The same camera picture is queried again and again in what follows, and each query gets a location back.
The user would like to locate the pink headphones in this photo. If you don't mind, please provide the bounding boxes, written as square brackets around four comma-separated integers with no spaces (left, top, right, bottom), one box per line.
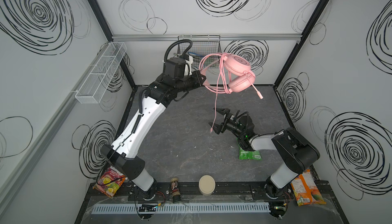
[198,52,263,99]

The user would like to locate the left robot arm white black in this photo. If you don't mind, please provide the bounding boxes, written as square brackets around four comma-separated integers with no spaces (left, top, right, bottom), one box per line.
[100,39,206,197]

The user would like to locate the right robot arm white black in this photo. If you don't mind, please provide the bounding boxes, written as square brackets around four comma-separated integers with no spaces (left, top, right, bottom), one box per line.
[209,108,320,199]

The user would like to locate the green snack bag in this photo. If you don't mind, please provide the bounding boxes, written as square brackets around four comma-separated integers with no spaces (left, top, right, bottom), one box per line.
[239,147,262,161]

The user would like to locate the beige round lid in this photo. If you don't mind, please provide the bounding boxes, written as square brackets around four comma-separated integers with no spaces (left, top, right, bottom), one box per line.
[198,175,216,196]

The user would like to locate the small brown bottle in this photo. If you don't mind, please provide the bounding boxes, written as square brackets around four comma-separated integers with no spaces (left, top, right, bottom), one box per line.
[170,177,181,204]

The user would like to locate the orange snack bag right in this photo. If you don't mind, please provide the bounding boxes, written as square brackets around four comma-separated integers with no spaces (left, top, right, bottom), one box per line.
[291,169,326,206]

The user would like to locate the orange white snack bag left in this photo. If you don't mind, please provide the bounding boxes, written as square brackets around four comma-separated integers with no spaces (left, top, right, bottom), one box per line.
[92,166,127,198]

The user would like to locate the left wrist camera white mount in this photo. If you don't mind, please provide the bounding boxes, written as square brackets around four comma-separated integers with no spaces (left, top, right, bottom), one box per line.
[183,54,194,76]

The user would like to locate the black wire basket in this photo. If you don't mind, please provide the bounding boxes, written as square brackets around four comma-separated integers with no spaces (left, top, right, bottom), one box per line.
[177,35,222,69]

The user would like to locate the white slotted cable duct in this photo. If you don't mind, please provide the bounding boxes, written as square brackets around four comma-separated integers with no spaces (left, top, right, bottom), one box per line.
[91,202,271,214]

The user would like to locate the clear plastic wall shelf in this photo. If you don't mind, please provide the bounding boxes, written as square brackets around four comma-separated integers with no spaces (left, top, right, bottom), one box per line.
[75,42,127,104]

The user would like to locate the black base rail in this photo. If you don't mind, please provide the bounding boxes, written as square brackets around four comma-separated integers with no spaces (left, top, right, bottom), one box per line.
[117,182,290,202]

